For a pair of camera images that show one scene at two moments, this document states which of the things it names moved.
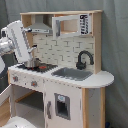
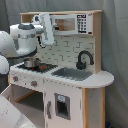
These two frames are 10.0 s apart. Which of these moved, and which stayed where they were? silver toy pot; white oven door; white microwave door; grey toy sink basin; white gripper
Moved: white microwave door; white gripper
Stayed: silver toy pot; grey toy sink basin; white oven door
